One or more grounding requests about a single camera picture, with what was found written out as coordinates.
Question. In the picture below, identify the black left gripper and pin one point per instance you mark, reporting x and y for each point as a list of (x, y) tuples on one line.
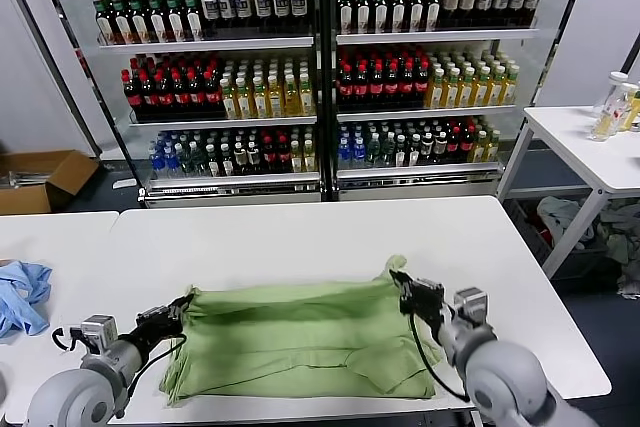
[(157, 324)]

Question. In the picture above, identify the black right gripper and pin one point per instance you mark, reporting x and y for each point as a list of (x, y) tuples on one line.
[(427, 299)]

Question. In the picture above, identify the light green t-shirt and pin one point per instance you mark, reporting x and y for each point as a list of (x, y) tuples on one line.
[(300, 337)]

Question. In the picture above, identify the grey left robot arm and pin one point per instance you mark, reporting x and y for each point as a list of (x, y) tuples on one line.
[(75, 397)]

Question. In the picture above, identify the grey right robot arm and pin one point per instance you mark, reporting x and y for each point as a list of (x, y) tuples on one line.
[(505, 377)]

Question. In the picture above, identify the black mesh laundry basket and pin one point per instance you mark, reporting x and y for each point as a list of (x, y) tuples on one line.
[(527, 239)]

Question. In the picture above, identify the small white flat object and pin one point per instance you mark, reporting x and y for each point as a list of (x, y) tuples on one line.
[(123, 183)]

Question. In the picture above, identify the dark bottle white cap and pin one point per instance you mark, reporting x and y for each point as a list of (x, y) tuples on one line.
[(212, 163), (428, 151), (253, 162), (415, 152), (401, 153), (226, 163), (441, 150), (240, 162)]

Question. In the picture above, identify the green tinted water bottle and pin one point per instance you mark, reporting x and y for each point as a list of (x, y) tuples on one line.
[(184, 163), (198, 163), (387, 153), (374, 153)]

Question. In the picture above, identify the blue water bottle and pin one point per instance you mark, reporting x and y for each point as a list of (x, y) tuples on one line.
[(345, 154), (359, 154), (155, 163), (170, 163)]

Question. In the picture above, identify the red crumpled cloth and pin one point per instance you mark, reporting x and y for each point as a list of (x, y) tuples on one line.
[(544, 234)]

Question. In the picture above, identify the red cap cola bottle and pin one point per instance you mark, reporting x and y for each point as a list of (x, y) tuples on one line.
[(361, 89), (346, 89), (406, 88), (163, 97), (468, 147), (211, 95), (132, 97), (454, 147), (147, 97), (268, 159), (179, 96), (376, 89), (391, 88), (422, 87), (195, 96), (282, 159)]

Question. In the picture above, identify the light blue crumpled garment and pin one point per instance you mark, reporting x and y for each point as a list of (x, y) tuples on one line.
[(25, 297)]

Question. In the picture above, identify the yellow drink bottle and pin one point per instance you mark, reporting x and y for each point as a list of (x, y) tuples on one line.
[(452, 92), (436, 92), (481, 148), (243, 104), (482, 90), (495, 147), (637, 108), (259, 103), (467, 91), (307, 101), (309, 159), (510, 88), (296, 159), (228, 104), (496, 89), (274, 103), (291, 102)]

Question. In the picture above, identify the grey green crumpled garment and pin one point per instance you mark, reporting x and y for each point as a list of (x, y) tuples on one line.
[(560, 214)]

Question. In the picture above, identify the brown cardboard box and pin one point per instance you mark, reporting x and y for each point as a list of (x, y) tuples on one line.
[(65, 174)]

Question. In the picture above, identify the metal tubes bundle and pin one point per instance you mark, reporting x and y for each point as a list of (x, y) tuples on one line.
[(27, 179)]

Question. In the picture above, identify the teal crumpled garment pile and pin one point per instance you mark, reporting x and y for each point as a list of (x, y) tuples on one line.
[(620, 242)]

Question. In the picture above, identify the white side table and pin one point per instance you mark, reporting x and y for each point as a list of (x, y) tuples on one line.
[(575, 147)]

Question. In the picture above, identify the white grey crumpled cloth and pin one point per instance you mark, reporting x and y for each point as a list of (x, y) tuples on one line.
[(631, 287)]

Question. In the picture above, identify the glass door beverage cooler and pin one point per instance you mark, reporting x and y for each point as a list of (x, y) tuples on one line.
[(200, 44), (435, 37)]

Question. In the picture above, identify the clear bottle yellow liquid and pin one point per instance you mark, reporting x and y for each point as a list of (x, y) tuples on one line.
[(606, 119)]

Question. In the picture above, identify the green cap tea bottle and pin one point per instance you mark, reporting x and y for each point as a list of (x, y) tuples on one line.
[(345, 14), (399, 13), (174, 22), (193, 22), (434, 12), (104, 27), (138, 24), (417, 13), (156, 24), (121, 24), (363, 14), (381, 14)]

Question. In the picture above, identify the clear bottle red label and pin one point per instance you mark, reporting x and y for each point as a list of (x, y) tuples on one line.
[(625, 112)]

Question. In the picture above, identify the dark bottle beige label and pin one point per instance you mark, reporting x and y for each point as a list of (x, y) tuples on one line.
[(452, 4), (469, 3)]

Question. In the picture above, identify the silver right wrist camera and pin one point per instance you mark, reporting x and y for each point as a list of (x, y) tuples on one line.
[(471, 303)]

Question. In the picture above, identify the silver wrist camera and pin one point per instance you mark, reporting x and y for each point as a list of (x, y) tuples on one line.
[(471, 303), (95, 332)]

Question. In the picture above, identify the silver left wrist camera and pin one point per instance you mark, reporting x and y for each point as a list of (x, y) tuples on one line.
[(95, 332)]

